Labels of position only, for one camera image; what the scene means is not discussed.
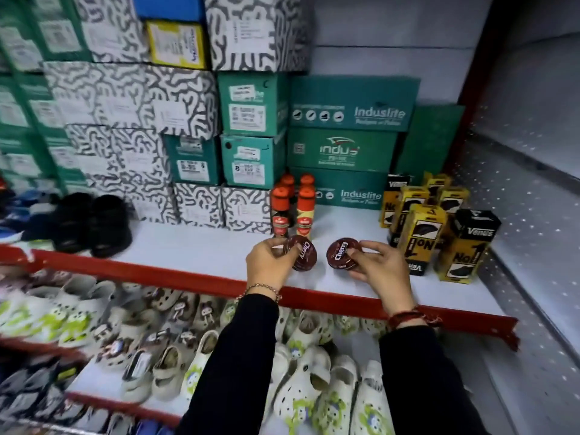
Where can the person's left hand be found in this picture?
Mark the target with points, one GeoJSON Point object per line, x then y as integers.
{"type": "Point", "coordinates": [265, 267]}

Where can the person's right hand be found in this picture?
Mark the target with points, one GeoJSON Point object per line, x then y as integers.
{"type": "Point", "coordinates": [387, 276]}

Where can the person's left thumb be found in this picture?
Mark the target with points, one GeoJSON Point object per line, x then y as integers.
{"type": "Point", "coordinates": [290, 264]}

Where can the person's right thumb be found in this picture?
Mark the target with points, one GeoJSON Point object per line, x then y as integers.
{"type": "Point", "coordinates": [356, 273]}

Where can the dark red shoe polish tin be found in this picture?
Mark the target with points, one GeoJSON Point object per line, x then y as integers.
{"type": "Point", "coordinates": [340, 255]}
{"type": "Point", "coordinates": [305, 249]}

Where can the person's right forearm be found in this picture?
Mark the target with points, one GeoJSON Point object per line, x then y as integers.
{"type": "Point", "coordinates": [423, 385]}

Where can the person's left forearm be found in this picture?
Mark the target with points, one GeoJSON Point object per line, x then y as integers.
{"type": "Point", "coordinates": [235, 366]}

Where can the red capped shoe polish bottle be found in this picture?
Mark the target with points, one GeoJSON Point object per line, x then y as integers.
{"type": "Point", "coordinates": [307, 178]}
{"type": "Point", "coordinates": [306, 212]}
{"type": "Point", "coordinates": [280, 212]}
{"type": "Point", "coordinates": [288, 181]}

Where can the red thread wrist band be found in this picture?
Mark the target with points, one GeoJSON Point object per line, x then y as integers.
{"type": "Point", "coordinates": [408, 316]}

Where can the group of yellow black cartons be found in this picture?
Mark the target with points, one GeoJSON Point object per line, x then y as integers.
{"type": "Point", "coordinates": [423, 235]}

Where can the green shoebox with white logo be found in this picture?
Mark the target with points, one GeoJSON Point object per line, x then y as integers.
{"type": "Point", "coordinates": [353, 101]}
{"type": "Point", "coordinates": [342, 149]}
{"type": "Point", "coordinates": [349, 190]}

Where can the white shelf with red edge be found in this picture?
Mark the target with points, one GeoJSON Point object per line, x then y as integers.
{"type": "Point", "coordinates": [104, 382]}
{"type": "Point", "coordinates": [204, 253]}

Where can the teal shoebox with white label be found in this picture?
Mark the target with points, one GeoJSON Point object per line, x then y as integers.
{"type": "Point", "coordinates": [253, 160]}
{"type": "Point", "coordinates": [253, 104]}
{"type": "Point", "coordinates": [192, 159]}

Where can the row of white clog sandals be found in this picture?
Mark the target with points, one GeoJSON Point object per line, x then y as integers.
{"type": "Point", "coordinates": [308, 385]}

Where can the stack of black white patterned shoeboxes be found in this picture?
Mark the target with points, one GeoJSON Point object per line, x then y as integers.
{"type": "Point", "coordinates": [136, 99]}

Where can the red shelf upright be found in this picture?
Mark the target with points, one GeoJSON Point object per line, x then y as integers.
{"type": "Point", "coordinates": [475, 76]}

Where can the yellow shoebox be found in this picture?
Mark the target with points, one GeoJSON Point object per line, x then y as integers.
{"type": "Point", "coordinates": [176, 44]}

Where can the pile of blue shoes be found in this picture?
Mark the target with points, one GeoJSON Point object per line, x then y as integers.
{"type": "Point", "coordinates": [22, 217]}

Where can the blue shoebox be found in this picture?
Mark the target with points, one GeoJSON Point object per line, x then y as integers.
{"type": "Point", "coordinates": [167, 6]}

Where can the row of dark sandals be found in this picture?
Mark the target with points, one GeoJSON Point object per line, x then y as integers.
{"type": "Point", "coordinates": [27, 394]}

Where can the stack of green shoeboxes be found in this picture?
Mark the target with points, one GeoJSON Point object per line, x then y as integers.
{"type": "Point", "coordinates": [27, 86]}

